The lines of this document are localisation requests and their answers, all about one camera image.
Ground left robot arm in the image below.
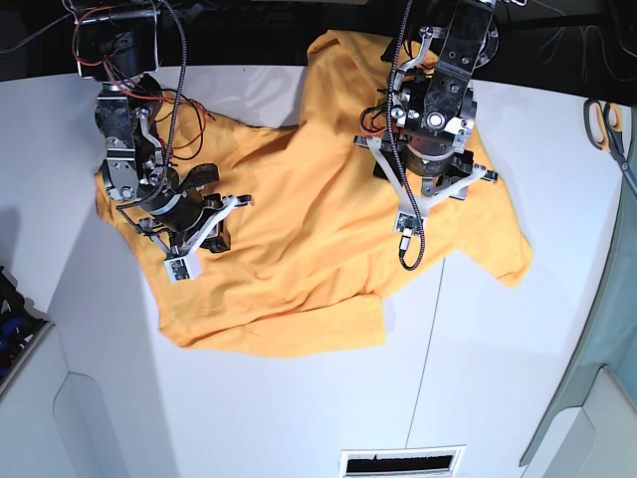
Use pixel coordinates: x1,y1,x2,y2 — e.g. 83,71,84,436
354,1,499,208

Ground orange grey scissors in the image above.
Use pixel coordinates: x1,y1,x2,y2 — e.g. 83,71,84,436
583,99,636,196

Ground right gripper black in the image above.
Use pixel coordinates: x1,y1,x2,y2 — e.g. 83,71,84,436
188,193,231,254

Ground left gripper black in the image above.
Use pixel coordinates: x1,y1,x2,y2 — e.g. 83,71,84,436
372,148,475,197

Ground white slotted vent panel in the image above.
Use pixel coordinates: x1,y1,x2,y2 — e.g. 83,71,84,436
338,445,467,478

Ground orange yellow t-shirt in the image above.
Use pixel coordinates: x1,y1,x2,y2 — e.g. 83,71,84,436
96,30,532,358

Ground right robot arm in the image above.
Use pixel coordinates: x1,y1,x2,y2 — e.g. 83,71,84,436
64,1,231,255

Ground box of dark items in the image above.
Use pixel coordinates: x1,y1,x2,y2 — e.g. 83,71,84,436
1,266,51,385

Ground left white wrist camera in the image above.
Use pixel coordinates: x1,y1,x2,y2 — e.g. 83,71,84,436
354,135,499,234

